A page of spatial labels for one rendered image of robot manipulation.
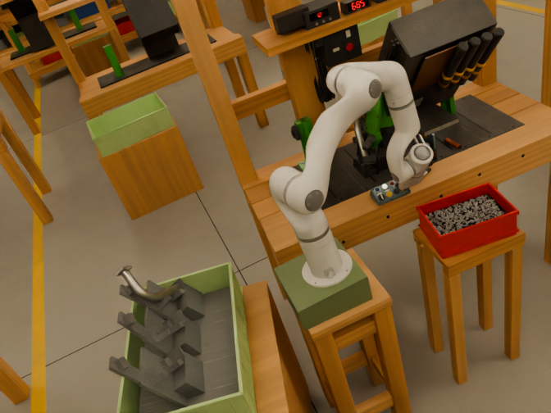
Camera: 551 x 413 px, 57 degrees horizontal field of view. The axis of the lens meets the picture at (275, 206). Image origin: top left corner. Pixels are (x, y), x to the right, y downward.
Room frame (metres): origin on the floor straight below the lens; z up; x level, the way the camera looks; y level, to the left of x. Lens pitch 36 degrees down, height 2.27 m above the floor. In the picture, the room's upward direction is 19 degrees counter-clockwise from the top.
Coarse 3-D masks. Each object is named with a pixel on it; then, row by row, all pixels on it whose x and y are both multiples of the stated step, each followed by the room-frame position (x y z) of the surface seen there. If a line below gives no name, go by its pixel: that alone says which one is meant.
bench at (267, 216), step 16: (464, 96) 2.36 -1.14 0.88; (480, 96) 2.30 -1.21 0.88; (496, 96) 2.25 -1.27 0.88; (512, 96) 2.21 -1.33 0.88; (512, 112) 2.06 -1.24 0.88; (528, 112) 2.02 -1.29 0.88; (544, 112) 1.97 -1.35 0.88; (288, 160) 2.31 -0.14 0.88; (304, 160) 2.26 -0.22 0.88; (256, 192) 2.12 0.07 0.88; (256, 208) 1.98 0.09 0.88; (272, 208) 1.94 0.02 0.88; (256, 224) 2.22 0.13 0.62; (272, 224) 1.83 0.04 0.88; (288, 224) 1.79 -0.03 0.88; (272, 256) 2.22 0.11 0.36; (544, 256) 1.87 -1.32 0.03
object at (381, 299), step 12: (348, 252) 1.52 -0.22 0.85; (360, 264) 1.44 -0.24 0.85; (372, 276) 1.36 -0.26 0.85; (372, 288) 1.30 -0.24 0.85; (384, 288) 1.28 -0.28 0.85; (372, 300) 1.25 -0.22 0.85; (384, 300) 1.23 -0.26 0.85; (348, 312) 1.23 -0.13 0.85; (360, 312) 1.21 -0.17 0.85; (372, 312) 1.22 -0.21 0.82; (324, 324) 1.21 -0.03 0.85; (336, 324) 1.20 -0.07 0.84; (348, 324) 1.21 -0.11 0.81; (312, 336) 1.19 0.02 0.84; (324, 336) 1.19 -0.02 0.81
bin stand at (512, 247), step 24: (504, 240) 1.36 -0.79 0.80; (432, 264) 1.53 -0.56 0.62; (456, 264) 1.33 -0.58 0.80; (480, 264) 1.57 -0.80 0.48; (504, 264) 1.41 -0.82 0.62; (432, 288) 1.53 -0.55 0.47; (456, 288) 1.33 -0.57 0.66; (480, 288) 1.58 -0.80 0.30; (504, 288) 1.41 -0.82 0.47; (432, 312) 1.53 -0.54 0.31; (456, 312) 1.33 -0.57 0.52; (480, 312) 1.59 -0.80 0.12; (504, 312) 1.41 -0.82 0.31; (432, 336) 1.54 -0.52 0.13; (456, 336) 1.33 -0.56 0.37; (504, 336) 1.41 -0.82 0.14; (456, 360) 1.33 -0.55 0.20
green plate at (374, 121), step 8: (376, 104) 1.95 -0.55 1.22; (384, 104) 1.94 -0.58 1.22; (368, 112) 2.01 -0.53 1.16; (376, 112) 1.94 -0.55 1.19; (384, 112) 1.93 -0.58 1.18; (368, 120) 2.01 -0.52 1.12; (376, 120) 1.93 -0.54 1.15; (384, 120) 1.93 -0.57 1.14; (392, 120) 1.94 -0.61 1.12; (368, 128) 2.00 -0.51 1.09; (376, 128) 1.93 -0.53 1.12
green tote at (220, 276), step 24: (144, 288) 1.59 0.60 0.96; (216, 288) 1.57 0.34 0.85; (240, 288) 1.56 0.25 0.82; (144, 312) 1.56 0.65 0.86; (240, 312) 1.38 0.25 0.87; (240, 336) 1.24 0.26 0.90; (240, 360) 1.10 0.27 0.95; (240, 384) 1.00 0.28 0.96; (120, 408) 1.06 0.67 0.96; (192, 408) 0.97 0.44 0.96; (216, 408) 0.97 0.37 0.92; (240, 408) 0.97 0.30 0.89
